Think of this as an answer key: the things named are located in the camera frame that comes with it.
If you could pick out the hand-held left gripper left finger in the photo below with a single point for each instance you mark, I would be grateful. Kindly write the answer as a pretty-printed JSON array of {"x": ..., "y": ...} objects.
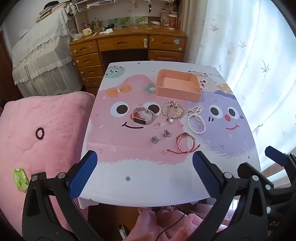
[{"x": 83, "y": 171}]

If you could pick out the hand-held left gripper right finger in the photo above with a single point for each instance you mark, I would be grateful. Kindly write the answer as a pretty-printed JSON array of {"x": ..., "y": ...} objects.
[{"x": 203, "y": 171}]

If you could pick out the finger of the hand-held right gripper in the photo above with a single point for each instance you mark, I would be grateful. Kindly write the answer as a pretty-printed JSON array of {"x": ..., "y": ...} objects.
[
  {"x": 247, "y": 170},
  {"x": 275, "y": 154}
]

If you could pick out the flower earring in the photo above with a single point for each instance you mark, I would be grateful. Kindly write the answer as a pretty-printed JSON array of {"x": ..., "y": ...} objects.
[
  {"x": 166, "y": 133},
  {"x": 155, "y": 139}
]

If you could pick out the rose gold wristwatch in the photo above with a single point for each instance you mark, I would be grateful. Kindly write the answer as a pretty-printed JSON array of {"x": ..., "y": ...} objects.
[{"x": 141, "y": 119}]

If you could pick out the pink storage box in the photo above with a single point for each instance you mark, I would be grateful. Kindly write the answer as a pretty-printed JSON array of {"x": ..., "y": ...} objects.
[{"x": 178, "y": 85}]

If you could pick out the green tissue packet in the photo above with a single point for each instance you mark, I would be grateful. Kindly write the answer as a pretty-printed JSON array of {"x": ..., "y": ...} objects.
[{"x": 20, "y": 179}]

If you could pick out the pink fluffy blanket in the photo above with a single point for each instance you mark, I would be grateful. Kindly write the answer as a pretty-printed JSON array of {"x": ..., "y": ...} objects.
[{"x": 46, "y": 111}]

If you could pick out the person's pink trouser legs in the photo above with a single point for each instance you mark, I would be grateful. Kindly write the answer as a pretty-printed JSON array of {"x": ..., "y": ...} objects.
[{"x": 148, "y": 227}]

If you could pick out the white leaf print curtain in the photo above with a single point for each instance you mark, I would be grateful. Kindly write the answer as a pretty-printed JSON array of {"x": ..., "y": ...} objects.
[{"x": 242, "y": 69}]

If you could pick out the bed with white lace cover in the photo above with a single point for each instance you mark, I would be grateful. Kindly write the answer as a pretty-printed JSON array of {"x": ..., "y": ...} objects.
[{"x": 41, "y": 46}]

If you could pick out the wooden desk with drawers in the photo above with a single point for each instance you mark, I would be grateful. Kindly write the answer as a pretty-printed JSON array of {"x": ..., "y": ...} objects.
[{"x": 122, "y": 42}]

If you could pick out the clear plastic bag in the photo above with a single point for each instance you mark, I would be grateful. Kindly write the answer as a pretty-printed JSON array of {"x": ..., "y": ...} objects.
[{"x": 76, "y": 36}]

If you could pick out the yellow mug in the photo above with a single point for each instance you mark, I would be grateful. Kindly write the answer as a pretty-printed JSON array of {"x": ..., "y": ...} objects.
[{"x": 86, "y": 32}]

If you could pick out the glass jar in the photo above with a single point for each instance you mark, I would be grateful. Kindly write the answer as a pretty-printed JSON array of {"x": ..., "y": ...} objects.
[{"x": 96, "y": 24}]

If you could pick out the red patterned cup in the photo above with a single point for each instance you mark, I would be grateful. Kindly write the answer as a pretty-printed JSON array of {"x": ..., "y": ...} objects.
[{"x": 172, "y": 23}]

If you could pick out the small white bottle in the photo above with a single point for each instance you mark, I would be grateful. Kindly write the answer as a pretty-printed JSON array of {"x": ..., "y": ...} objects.
[{"x": 155, "y": 23}]

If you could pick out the patterned paper bag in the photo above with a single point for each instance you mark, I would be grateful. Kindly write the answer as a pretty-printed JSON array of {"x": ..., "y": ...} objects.
[{"x": 164, "y": 18}]

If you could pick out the wooden desk hutch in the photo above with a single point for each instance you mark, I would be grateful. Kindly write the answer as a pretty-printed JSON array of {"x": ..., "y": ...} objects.
[{"x": 129, "y": 11}]

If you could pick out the hanging keys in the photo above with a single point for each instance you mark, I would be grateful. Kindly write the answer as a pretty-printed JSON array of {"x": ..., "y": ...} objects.
[{"x": 150, "y": 7}]

